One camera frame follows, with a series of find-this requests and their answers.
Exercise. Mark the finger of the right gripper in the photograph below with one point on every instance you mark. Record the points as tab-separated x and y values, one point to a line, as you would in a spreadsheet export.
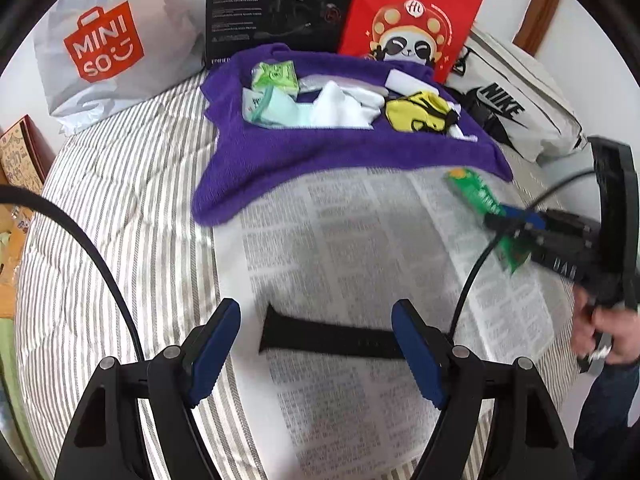
520	215
511	242

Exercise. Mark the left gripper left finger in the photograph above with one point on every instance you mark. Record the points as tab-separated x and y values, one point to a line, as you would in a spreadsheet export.
105	438

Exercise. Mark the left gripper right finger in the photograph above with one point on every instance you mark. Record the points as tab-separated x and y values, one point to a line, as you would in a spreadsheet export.
526	438

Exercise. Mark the green label strip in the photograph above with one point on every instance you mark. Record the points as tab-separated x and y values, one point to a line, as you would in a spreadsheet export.
477	195

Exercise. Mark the yellow black mask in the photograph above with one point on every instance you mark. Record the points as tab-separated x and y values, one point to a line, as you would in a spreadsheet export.
423	111

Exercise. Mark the white sponge block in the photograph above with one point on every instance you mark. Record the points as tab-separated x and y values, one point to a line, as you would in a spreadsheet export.
406	85

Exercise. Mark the white sock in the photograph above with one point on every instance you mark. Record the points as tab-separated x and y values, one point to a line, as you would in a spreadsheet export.
350	103

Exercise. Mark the mint green sock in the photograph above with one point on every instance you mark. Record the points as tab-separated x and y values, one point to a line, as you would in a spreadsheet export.
273	108

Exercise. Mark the green tissue pack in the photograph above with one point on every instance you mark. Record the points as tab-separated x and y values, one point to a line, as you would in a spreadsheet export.
281	75

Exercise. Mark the person's right hand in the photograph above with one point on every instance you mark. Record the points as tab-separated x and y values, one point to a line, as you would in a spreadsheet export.
622	325

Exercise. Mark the white Nike waist bag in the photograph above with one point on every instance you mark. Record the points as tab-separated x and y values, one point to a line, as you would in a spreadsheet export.
514	99

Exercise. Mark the newspaper sheet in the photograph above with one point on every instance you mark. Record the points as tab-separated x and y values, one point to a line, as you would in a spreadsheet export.
341	247

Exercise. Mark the red panda paper bag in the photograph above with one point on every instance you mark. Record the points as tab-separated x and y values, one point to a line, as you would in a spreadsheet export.
428	32

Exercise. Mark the brown wooden box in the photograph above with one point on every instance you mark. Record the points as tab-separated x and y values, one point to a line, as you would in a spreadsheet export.
26	158

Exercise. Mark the purple fleece towel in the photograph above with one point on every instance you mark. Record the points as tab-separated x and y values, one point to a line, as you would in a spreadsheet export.
249	161

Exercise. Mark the black headset box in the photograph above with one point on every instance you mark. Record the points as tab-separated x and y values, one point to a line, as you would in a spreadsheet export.
308	25

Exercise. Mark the white Miniso shopping bag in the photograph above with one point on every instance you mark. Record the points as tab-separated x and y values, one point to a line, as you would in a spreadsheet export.
98	57

